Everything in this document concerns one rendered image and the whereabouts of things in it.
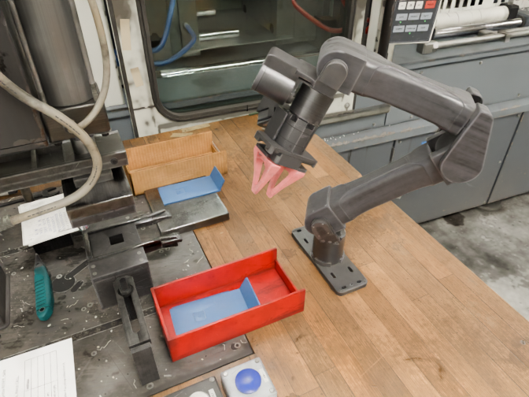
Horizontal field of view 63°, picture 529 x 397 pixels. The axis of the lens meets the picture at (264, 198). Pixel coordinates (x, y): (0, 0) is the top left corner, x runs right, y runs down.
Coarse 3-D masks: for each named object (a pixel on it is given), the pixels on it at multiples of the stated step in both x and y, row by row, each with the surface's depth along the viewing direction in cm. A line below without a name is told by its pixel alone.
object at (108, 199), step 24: (72, 144) 70; (96, 144) 73; (120, 144) 73; (0, 168) 69; (24, 168) 69; (48, 168) 67; (72, 168) 69; (120, 168) 74; (0, 192) 66; (72, 192) 69; (96, 192) 69; (120, 192) 69; (72, 216) 66; (96, 216) 68
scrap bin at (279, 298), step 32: (256, 256) 83; (160, 288) 77; (192, 288) 81; (224, 288) 84; (256, 288) 84; (288, 288) 83; (160, 320) 72; (224, 320) 71; (256, 320) 75; (192, 352) 72
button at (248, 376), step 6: (240, 372) 66; (246, 372) 66; (252, 372) 66; (240, 378) 66; (246, 378) 65; (252, 378) 66; (258, 378) 66; (240, 384) 65; (246, 384) 65; (252, 384) 65; (258, 384) 65; (240, 390) 64; (246, 390) 64; (252, 390) 64
